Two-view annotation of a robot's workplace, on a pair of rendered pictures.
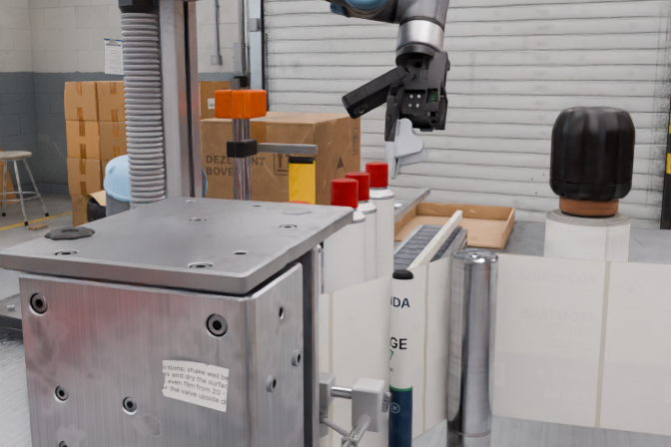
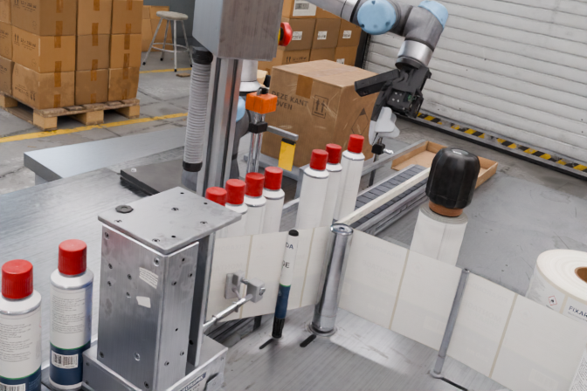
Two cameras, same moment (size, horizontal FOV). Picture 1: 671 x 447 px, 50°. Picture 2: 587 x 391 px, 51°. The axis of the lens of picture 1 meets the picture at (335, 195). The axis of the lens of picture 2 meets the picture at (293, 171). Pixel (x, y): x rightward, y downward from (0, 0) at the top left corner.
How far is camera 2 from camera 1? 44 cm
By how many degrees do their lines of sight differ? 16
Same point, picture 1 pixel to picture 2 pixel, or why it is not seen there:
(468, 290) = (332, 246)
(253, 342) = (167, 270)
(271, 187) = (308, 121)
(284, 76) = not seen: outside the picture
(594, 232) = (438, 224)
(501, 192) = (552, 124)
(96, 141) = not seen: hidden behind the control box
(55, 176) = not seen: hidden behind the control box
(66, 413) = (111, 272)
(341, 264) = (307, 200)
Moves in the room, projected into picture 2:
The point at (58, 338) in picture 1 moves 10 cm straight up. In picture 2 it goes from (111, 248) to (115, 168)
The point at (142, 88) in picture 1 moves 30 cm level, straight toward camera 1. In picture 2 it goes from (196, 101) to (158, 164)
